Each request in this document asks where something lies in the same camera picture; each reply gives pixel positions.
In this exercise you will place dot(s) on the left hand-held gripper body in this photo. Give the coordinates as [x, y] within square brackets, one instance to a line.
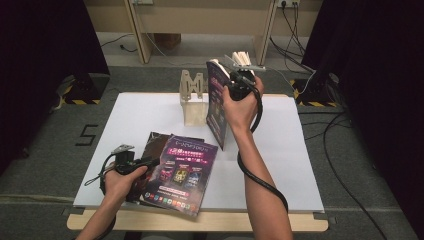
[126, 163]

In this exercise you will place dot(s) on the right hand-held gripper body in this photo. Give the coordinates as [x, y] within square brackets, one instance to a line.
[242, 86]

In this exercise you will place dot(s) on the brown magazine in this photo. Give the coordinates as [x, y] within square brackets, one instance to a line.
[153, 146]

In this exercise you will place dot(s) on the wooden expandable book rack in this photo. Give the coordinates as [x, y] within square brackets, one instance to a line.
[193, 113]

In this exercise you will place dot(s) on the person's left hand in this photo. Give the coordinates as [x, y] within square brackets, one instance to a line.
[120, 186]

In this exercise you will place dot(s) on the person's right hand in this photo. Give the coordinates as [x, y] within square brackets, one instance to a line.
[241, 115]

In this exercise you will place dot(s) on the black striped stand base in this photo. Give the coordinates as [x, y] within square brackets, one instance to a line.
[90, 86]
[320, 90]

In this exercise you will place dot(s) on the brown box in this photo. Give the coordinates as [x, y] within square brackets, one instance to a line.
[168, 40]

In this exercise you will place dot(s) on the light wooden desk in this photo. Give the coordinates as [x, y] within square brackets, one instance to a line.
[186, 16]

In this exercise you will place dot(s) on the white board sheet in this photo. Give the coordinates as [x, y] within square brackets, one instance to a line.
[283, 166]

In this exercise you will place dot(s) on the light wooden table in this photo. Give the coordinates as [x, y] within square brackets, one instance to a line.
[233, 221]

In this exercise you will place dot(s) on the black curtain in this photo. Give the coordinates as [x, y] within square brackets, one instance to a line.
[40, 66]
[383, 83]

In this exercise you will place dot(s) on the white wall socket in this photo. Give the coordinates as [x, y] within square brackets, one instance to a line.
[288, 3]

